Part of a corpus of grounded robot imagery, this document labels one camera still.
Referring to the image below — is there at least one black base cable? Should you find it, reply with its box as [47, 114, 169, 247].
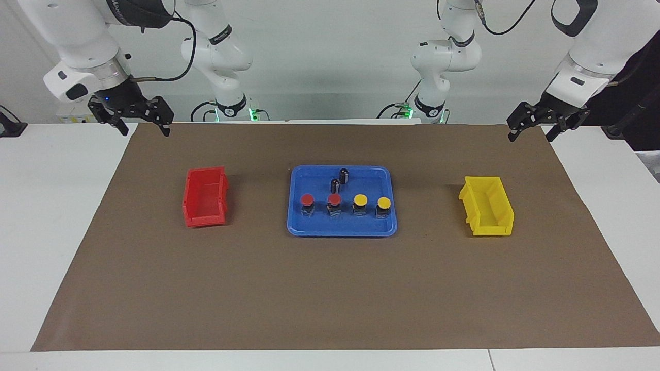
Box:
[190, 100, 220, 123]
[376, 80, 422, 120]

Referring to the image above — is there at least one blue plastic tray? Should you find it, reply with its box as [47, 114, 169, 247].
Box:
[287, 165, 398, 238]

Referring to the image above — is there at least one black stand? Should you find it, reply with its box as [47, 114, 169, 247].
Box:
[602, 88, 660, 140]

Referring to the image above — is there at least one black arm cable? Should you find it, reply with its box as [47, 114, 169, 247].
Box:
[474, 0, 538, 36]
[129, 15, 198, 83]

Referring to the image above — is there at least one yellow plastic bin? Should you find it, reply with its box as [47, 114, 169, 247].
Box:
[459, 176, 515, 237]

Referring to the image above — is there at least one brown table mat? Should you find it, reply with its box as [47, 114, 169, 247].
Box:
[31, 122, 660, 352]

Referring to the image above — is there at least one red plastic bin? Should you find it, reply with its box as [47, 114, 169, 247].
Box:
[182, 166, 229, 228]

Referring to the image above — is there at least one black table clamp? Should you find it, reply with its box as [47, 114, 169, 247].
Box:
[0, 106, 27, 138]

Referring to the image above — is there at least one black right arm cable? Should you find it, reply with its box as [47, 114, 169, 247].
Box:
[129, 15, 198, 83]

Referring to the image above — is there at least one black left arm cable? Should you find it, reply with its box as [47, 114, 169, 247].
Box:
[474, 0, 538, 36]

